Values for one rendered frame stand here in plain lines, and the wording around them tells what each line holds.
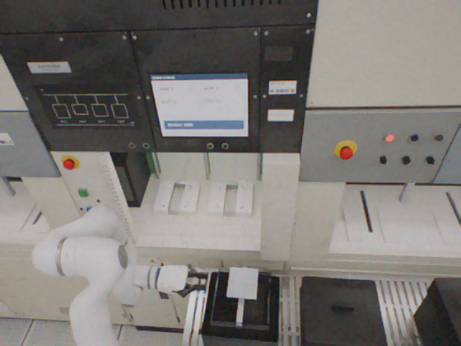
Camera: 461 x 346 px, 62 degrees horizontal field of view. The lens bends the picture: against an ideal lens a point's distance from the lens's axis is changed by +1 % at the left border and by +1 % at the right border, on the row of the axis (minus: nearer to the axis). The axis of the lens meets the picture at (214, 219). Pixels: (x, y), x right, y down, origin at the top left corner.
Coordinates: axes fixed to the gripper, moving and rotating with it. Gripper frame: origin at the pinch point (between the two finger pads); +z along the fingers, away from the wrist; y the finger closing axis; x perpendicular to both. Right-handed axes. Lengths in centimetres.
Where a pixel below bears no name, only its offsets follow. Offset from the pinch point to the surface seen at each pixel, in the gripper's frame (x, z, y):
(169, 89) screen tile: 57, -9, -30
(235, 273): 2.1, 12.1, -2.9
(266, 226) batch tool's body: 2.1, 21.6, -25.4
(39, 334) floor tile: -106, -119, -19
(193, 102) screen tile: 53, -2, -30
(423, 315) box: -22, 82, -7
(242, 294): 2.1, 15.1, 5.1
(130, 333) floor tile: -106, -60, -25
